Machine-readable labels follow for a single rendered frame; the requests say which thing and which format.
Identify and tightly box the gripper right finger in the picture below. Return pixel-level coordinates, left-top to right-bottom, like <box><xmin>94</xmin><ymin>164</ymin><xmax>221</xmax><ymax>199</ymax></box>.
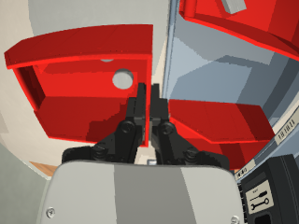
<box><xmin>149</xmin><ymin>83</ymin><xmax>230</xmax><ymax>172</ymax></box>

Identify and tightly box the grey rectangular block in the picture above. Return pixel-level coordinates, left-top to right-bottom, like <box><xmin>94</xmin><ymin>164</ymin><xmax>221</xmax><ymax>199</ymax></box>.
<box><xmin>221</xmin><ymin>0</ymin><xmax>247</xmax><ymax>14</ymax></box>

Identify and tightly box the grey metal shelf rack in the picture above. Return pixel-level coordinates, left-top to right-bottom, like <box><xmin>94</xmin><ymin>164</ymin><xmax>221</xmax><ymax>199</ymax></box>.
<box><xmin>162</xmin><ymin>0</ymin><xmax>299</xmax><ymax>184</ymax></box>

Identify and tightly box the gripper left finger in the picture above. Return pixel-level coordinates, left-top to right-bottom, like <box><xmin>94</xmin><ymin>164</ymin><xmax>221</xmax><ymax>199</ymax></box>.
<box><xmin>62</xmin><ymin>82</ymin><xmax>147</xmax><ymax>164</ymax></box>

